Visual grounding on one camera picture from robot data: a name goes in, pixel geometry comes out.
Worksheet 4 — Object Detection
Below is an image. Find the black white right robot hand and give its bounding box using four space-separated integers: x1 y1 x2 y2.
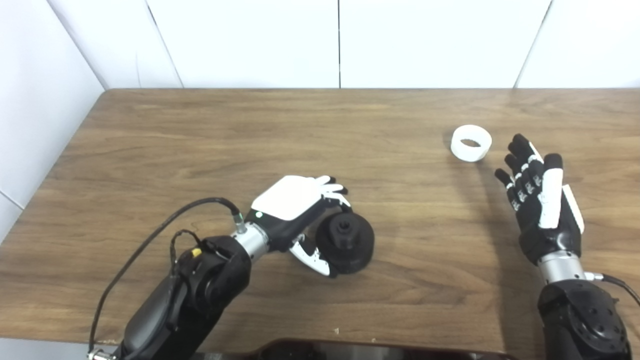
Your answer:
495 133 586 266

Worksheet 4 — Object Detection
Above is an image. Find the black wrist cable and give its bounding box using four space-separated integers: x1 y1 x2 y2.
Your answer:
87 197 248 360
584 271 640 306

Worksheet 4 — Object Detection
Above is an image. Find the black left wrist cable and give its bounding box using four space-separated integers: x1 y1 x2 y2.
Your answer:
87 197 248 360

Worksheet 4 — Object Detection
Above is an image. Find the white plastic ring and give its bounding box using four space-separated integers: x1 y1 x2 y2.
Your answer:
450 124 493 163

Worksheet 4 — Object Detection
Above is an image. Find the round black plastic part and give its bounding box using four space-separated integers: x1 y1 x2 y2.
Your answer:
316 211 376 276

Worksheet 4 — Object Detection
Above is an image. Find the thin left arm wire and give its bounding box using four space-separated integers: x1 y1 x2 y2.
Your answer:
169 229 221 275

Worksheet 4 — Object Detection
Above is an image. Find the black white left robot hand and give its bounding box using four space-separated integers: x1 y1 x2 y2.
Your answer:
250 175 351 277

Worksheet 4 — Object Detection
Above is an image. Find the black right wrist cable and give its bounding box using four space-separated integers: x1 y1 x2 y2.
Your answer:
584 271 640 306

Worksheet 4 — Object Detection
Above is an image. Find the glossy black robot chest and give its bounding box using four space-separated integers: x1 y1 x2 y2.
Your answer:
250 339 516 360

